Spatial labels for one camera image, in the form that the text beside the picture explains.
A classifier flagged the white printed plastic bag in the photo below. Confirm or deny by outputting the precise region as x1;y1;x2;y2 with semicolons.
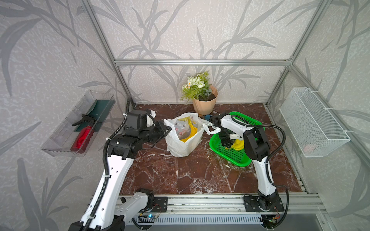
163;113;221;157

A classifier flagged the green perforated plastic basket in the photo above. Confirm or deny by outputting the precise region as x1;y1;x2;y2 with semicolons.
205;111;262;167

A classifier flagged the orange-yellow single banana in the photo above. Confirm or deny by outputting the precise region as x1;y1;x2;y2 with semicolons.
181;119;198;142

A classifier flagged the yellow banana bunch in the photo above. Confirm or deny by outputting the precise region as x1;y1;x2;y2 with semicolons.
231;140;244;151

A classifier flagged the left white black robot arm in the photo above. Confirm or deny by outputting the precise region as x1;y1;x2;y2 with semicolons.
69;121;171;231

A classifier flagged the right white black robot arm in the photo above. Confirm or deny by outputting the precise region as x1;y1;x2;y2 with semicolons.
206;112;284;211

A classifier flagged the terracotta flower pot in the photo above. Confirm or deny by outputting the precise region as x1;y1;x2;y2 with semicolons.
193;85;218;115

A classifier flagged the green plant with white flowers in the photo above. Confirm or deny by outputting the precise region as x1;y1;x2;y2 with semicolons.
181;71;212;101

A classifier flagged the dark green flat board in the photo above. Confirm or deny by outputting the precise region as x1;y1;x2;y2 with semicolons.
72;100;115;132

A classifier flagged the red black brush tool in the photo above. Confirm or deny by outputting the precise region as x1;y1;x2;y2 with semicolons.
70;125;94;154

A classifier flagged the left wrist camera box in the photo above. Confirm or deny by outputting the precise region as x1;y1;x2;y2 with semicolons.
126;110;156;130

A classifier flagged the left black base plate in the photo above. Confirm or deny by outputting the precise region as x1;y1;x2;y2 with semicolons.
143;196;168;213

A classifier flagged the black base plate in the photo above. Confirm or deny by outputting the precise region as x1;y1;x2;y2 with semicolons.
143;196;168;213
242;193;285;212

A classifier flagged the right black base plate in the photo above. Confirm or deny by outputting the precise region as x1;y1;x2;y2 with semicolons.
242;193;285;212

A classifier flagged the clear plastic wall shelf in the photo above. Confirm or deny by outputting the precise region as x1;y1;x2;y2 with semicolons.
41;90;115;157

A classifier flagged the pink object in wire basket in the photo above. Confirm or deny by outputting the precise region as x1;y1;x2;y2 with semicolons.
303;144;318;154

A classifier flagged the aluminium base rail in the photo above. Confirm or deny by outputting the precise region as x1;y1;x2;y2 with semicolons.
86;193;327;216

